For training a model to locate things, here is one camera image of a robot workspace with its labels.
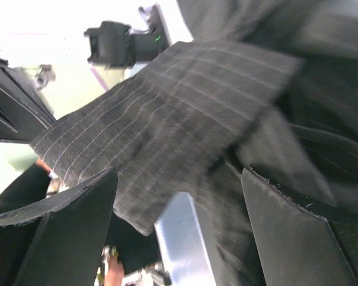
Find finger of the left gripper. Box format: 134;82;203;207
0;58;56;142

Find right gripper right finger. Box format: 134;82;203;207
241;169;358;285

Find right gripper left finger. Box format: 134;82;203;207
0;169;118;285

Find dark pinstriped long sleeve shirt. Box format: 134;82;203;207
32;1;358;285

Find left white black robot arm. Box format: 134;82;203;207
0;4;170;144

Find aluminium frame rail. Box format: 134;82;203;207
154;192;219;285

